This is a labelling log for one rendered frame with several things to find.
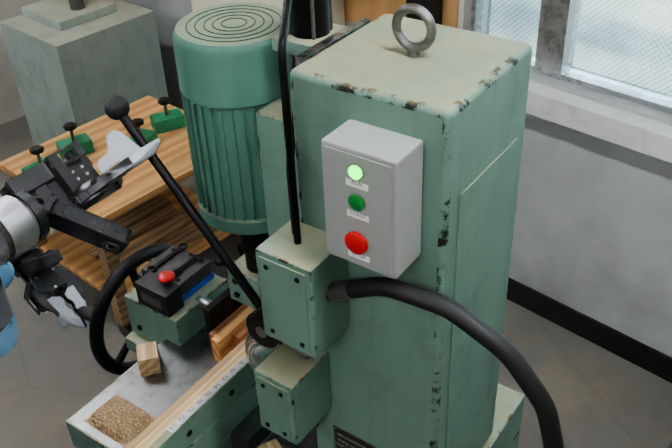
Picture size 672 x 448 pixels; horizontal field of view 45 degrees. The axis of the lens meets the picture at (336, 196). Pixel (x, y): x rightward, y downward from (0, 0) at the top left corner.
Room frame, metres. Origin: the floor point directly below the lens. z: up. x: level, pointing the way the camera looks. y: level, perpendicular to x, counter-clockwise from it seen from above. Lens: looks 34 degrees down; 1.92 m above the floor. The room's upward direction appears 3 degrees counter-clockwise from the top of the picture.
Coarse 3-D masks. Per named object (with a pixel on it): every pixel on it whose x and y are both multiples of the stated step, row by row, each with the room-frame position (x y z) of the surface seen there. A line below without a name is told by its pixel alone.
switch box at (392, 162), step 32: (352, 128) 0.80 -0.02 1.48; (352, 160) 0.75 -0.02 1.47; (384, 160) 0.73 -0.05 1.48; (416, 160) 0.76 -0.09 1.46; (384, 192) 0.73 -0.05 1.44; (416, 192) 0.76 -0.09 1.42; (352, 224) 0.76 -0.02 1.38; (384, 224) 0.73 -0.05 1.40; (416, 224) 0.76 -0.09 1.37; (384, 256) 0.73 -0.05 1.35; (416, 256) 0.76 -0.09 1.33
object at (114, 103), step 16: (112, 96) 1.04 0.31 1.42; (112, 112) 1.02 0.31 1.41; (128, 112) 1.03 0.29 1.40; (128, 128) 1.01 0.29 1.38; (144, 144) 1.00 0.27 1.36; (160, 160) 1.00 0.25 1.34; (160, 176) 0.99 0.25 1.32; (176, 192) 0.97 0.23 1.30; (192, 208) 0.96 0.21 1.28; (208, 240) 0.94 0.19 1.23; (224, 256) 0.93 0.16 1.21; (240, 272) 0.92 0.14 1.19; (256, 304) 0.89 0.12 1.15; (256, 320) 0.87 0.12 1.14; (256, 336) 0.87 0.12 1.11
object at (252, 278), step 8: (240, 264) 1.09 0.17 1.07; (248, 272) 1.06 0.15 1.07; (232, 280) 1.07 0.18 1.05; (248, 280) 1.05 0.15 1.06; (256, 280) 1.04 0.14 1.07; (232, 288) 1.08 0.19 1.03; (240, 288) 1.06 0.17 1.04; (256, 288) 1.04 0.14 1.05; (232, 296) 1.08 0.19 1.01; (240, 296) 1.07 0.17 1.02; (248, 304) 1.06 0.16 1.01
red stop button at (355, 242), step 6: (348, 234) 0.75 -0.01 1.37; (354, 234) 0.75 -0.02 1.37; (360, 234) 0.75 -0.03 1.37; (348, 240) 0.75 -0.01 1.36; (354, 240) 0.74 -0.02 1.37; (360, 240) 0.74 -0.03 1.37; (348, 246) 0.75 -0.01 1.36; (354, 246) 0.74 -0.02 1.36; (360, 246) 0.74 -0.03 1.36; (366, 246) 0.74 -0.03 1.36; (354, 252) 0.74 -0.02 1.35; (360, 252) 0.74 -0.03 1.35
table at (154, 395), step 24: (192, 336) 1.10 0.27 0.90; (168, 360) 1.04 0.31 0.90; (192, 360) 1.04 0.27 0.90; (120, 384) 0.99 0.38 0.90; (144, 384) 0.98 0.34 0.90; (168, 384) 0.98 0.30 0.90; (192, 384) 0.98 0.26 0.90; (96, 408) 0.93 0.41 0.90; (144, 408) 0.93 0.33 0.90; (240, 408) 0.94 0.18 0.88; (72, 432) 0.90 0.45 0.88; (96, 432) 0.88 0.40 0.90; (216, 432) 0.89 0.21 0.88
